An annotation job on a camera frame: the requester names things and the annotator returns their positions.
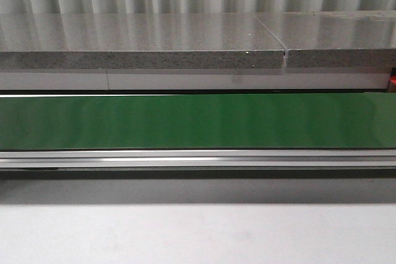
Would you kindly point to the grey stone slab left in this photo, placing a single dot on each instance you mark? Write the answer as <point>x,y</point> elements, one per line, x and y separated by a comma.
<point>137,42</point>

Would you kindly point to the grey stone slab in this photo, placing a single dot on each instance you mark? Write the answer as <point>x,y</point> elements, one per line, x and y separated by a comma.
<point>137,42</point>
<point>361,39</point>

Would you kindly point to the grey stone slab right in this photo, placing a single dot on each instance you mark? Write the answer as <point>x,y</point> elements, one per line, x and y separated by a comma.
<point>361,39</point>

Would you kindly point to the green conveyor belt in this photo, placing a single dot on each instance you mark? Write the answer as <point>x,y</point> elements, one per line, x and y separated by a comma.
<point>217,121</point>

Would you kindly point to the orange red object at edge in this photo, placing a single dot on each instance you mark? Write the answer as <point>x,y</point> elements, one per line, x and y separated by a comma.
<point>392,81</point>

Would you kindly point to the aluminium conveyor side rail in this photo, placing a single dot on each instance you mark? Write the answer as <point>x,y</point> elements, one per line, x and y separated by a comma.
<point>201,159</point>

